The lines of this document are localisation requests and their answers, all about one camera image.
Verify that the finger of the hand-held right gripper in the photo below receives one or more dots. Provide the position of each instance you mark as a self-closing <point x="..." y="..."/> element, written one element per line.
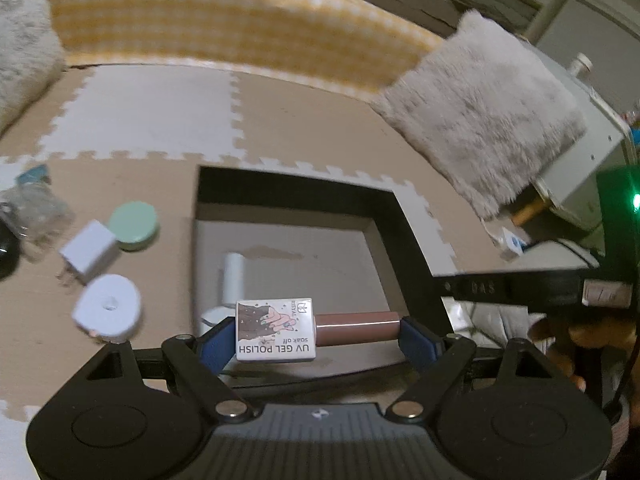
<point x="470" y="289"/>

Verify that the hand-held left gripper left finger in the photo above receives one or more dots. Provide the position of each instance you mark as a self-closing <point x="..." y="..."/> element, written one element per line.
<point x="216" y="347"/>

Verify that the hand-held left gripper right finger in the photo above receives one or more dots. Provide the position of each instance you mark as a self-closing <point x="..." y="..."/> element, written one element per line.
<point x="417" y="344"/>

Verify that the brown nail polish bottle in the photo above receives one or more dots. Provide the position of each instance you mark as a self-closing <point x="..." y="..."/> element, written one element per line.
<point x="275" y="332"/>

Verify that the black box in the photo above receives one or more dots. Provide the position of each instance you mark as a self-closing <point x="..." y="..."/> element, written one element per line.
<point x="400" y="220"/>

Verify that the white round device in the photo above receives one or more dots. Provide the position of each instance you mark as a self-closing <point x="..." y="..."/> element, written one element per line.
<point x="107" y="307"/>

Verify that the white charger adapter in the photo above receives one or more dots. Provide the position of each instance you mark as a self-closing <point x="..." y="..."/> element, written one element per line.
<point x="90" y="252"/>

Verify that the black computer mouse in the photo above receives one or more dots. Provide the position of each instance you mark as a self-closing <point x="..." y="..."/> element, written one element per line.
<point x="7" y="257"/>

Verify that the clear plastic blister package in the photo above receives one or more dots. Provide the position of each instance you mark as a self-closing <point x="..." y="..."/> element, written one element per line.
<point x="35" y="210"/>

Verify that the person's right hand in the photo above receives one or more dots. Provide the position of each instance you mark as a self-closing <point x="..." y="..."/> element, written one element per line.
<point x="575" y="341"/>

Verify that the white cylindrical bottle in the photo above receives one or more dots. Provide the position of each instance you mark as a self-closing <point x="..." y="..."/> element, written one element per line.
<point x="233" y="280"/>

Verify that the orange cylindrical object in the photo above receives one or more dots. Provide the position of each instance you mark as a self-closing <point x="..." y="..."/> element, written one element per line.
<point x="529" y="211"/>

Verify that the green round compact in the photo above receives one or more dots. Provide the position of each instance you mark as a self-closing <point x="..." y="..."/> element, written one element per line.
<point x="134" y="225"/>

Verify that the white cabinet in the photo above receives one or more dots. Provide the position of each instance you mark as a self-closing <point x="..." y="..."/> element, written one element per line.
<point x="580" y="130"/>

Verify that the cream fluffy pillow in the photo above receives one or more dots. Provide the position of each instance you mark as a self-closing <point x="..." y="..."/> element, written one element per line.
<point x="22" y="55"/>
<point x="485" y="110"/>

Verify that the small white bottle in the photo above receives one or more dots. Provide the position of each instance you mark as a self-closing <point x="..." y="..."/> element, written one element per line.
<point x="580" y="66"/>

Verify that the foam puzzle mat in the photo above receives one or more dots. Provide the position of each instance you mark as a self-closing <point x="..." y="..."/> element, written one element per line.
<point x="150" y="110"/>

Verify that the yellow checkered cushion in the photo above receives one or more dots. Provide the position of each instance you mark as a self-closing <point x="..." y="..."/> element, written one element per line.
<point x="225" y="25"/>

